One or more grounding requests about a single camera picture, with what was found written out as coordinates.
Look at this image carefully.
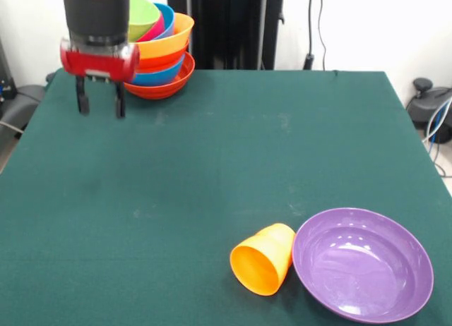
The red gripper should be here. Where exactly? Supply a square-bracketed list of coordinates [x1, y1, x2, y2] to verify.
[59, 37, 141, 119]

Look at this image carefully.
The blue plastic bowl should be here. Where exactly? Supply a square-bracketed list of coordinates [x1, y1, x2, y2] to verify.
[131, 54, 187, 87]
[151, 3, 176, 40]

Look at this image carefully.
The pink plastic bowl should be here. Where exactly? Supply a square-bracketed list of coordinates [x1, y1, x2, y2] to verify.
[136, 11, 166, 43]

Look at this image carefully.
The dark green tablecloth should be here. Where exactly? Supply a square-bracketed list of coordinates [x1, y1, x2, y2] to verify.
[0, 67, 452, 326]

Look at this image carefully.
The large orange plastic bowl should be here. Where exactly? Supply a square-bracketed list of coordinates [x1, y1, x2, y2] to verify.
[136, 12, 195, 59]

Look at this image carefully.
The black wall cable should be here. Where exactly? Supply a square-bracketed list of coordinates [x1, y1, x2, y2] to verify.
[302, 0, 328, 71]

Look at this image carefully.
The red-orange plastic bowl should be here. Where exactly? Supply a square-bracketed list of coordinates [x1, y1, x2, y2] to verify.
[136, 40, 190, 73]
[123, 52, 196, 100]

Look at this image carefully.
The purple plastic bowl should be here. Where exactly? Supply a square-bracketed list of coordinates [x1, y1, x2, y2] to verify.
[292, 207, 434, 324]

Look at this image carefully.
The black wheeled base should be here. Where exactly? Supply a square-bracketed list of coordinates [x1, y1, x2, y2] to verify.
[405, 78, 452, 144]
[0, 36, 47, 133]

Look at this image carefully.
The blue and white cable bundle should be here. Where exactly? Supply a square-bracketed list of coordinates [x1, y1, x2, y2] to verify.
[422, 96, 452, 179]

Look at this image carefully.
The large green plastic bowl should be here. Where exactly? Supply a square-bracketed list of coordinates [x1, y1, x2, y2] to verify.
[127, 0, 162, 43]

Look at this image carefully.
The orange plastic cup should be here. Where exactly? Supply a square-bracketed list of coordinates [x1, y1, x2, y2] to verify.
[230, 223, 297, 297]

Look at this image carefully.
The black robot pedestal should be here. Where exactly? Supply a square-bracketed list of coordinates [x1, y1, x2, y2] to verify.
[165, 0, 285, 71]

